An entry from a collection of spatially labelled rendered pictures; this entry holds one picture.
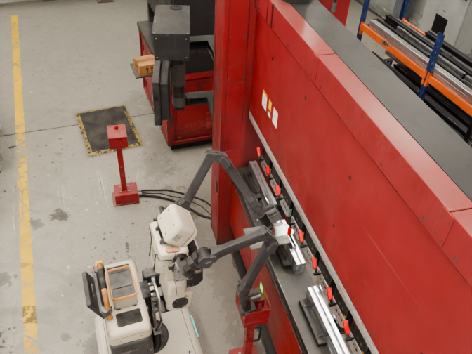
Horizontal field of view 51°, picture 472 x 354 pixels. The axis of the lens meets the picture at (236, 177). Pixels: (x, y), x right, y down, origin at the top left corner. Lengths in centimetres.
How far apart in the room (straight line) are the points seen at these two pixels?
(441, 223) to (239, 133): 226
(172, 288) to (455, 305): 177
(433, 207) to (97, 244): 338
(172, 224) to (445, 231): 154
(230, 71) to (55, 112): 337
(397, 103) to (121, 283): 189
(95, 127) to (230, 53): 294
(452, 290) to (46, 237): 369
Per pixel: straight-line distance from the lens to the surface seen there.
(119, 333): 301
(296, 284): 313
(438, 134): 198
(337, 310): 262
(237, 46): 331
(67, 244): 462
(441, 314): 184
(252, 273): 285
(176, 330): 361
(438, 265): 178
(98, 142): 569
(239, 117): 360
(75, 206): 495
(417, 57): 463
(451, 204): 167
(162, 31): 339
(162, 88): 356
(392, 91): 218
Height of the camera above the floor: 332
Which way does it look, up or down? 40 degrees down
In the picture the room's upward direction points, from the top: 4 degrees clockwise
